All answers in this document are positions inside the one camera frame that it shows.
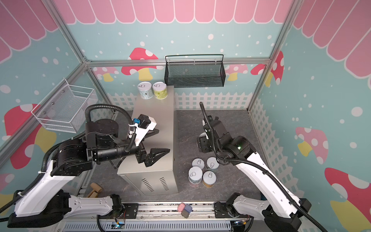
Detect pink label can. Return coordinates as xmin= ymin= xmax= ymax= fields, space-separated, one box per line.
xmin=192 ymin=158 xmax=205 ymax=169
xmin=188 ymin=167 xmax=203 ymax=187

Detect teal label can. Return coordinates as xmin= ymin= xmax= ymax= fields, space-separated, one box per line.
xmin=137 ymin=82 xmax=154 ymax=100

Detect green label can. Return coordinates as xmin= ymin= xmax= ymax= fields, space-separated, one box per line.
xmin=152 ymin=82 xmax=168 ymax=100

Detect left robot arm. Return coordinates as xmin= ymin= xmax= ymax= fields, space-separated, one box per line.
xmin=1 ymin=103 xmax=170 ymax=228

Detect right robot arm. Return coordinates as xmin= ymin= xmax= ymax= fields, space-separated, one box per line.
xmin=197 ymin=102 xmax=326 ymax=232

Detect grey metal cabinet counter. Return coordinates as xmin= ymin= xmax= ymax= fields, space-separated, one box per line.
xmin=117 ymin=86 xmax=178 ymax=195

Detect teal can on floor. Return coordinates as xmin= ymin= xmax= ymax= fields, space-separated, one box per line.
xmin=206 ymin=157 xmax=219 ymax=172

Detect orange label can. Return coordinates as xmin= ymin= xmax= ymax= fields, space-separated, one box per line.
xmin=203 ymin=171 xmax=216 ymax=188

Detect wooden block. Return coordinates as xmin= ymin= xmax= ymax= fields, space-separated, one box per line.
xmin=87 ymin=183 xmax=103 ymax=198

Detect pink blue grey erasers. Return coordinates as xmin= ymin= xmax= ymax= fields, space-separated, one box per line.
xmin=177 ymin=203 xmax=193 ymax=218

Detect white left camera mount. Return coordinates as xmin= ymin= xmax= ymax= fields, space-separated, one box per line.
xmin=133 ymin=114 xmax=157 ymax=147

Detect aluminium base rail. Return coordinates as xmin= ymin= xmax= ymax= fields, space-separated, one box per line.
xmin=53 ymin=201 xmax=252 ymax=232

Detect black mesh wall basket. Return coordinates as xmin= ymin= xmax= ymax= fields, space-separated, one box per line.
xmin=164 ymin=54 xmax=226 ymax=88

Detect white wire wall basket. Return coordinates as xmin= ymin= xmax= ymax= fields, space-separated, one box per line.
xmin=31 ymin=79 xmax=98 ymax=133

